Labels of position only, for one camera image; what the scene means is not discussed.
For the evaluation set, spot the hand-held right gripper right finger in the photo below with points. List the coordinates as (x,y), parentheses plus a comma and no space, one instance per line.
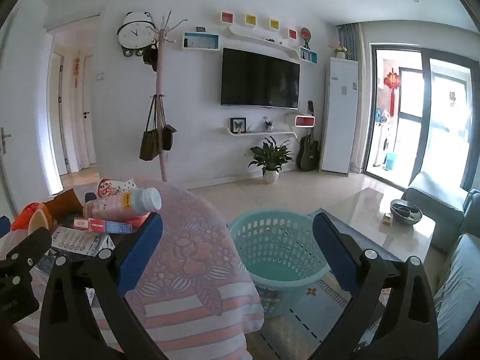
(333,249)

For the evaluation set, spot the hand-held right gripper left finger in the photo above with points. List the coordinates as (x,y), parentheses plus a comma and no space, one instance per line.
(140,249)

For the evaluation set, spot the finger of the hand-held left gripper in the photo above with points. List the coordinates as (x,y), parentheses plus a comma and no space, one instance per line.
(33,243)
(3,227)

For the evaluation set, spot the orange plastic bag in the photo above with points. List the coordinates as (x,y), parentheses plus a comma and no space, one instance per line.
(24,215)

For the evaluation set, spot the pink bottle with white cap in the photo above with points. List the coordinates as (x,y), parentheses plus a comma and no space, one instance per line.
(116,204)

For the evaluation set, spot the light blue plastic basket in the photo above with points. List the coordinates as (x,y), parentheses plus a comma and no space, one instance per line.
(277,270)

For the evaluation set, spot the small black shoulder bag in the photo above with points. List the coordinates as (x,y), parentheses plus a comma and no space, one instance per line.
(168,137)

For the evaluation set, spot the beige round object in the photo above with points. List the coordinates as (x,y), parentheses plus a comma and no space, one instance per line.
(39,221)

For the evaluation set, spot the white printed leaflet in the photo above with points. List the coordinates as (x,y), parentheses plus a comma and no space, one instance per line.
(78,240)

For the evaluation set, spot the red and white toothpaste box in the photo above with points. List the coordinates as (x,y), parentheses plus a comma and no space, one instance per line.
(101,225)

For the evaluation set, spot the glass coffee table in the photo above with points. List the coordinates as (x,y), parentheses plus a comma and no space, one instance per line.
(378,240)

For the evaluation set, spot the brown paper bag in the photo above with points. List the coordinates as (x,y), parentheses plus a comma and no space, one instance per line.
(65,202)

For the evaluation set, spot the pink lace tablecloth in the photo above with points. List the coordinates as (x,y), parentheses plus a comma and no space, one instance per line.
(195,262)

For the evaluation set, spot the small colourful box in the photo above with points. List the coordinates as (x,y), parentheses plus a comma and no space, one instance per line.
(387,219)

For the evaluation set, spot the red print paper cup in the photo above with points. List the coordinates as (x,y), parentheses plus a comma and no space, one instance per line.
(116,186)

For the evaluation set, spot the dark metal bowl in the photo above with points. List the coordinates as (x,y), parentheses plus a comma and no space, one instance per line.
(406,213)

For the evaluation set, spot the black acoustic guitar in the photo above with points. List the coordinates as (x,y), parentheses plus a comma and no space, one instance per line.
(308,155)

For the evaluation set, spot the blue bucket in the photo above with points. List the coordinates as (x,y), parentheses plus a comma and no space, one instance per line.
(391,162)

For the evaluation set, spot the brown handbag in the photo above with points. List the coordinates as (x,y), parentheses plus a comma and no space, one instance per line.
(150,144)

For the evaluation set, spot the white entrance door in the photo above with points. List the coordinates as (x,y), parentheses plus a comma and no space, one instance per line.
(7,120)

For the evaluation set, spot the green potted plant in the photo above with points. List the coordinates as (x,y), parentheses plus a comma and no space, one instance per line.
(272,157)

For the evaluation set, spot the grey armchair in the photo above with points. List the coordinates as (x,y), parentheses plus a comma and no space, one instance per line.
(435,202)

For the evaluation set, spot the white washing machine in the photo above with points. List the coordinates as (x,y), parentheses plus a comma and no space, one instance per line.
(385,144)

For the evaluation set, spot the pink coat rack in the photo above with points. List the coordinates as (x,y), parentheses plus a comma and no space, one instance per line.
(162,127)

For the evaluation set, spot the white interior door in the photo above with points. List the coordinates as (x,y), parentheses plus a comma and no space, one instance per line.
(88,127)

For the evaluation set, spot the grey sofa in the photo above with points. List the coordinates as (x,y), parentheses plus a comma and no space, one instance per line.
(459,292)

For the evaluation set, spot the small potted ornament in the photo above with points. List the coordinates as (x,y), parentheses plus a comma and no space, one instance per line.
(269,125)

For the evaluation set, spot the blue detergent bottle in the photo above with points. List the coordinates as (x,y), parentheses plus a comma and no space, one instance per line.
(382,116)

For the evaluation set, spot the sliding glass door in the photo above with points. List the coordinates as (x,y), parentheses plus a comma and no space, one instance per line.
(425,120)

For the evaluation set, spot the red door hanging decoration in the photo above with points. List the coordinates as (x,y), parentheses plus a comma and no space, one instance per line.
(77,68)

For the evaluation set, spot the red knot hanging ornament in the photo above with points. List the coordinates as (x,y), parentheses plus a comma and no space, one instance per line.
(392,80)

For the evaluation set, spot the black hanging bag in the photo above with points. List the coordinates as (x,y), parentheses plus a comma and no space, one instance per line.
(150,57)

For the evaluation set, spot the flower vase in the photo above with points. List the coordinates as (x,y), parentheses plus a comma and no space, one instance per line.
(340,51)

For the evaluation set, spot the grey curtain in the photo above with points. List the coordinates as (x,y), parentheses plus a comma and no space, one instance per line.
(348,39)

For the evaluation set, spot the round decorative fan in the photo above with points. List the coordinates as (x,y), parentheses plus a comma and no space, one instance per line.
(306,34)

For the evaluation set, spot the red and white wall box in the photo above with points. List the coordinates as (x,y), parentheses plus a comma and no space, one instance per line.
(305,121)

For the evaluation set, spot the short curved white wall shelf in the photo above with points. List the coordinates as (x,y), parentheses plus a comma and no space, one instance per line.
(262,134)

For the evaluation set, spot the butterfly picture frame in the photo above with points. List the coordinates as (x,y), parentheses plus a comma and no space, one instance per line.
(238,125)

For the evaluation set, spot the wall-mounted television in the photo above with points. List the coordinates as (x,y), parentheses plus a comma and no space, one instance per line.
(260,78)

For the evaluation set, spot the small blue wall box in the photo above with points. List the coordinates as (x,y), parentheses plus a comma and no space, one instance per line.
(308,54)

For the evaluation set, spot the panda wall clock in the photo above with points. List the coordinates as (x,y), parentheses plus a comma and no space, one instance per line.
(133,33)

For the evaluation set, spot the white and blue wall box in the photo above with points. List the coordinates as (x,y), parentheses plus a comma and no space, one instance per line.
(200,41)

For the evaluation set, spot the red wall cube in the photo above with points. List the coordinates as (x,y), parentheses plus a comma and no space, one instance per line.
(292,33)
(226,17)

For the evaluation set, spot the long curved white wall shelf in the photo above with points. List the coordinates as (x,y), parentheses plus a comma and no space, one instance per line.
(258,38)

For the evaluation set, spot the yellow wall cube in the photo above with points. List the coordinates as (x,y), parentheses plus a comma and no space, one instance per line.
(250,20)
(274,24)

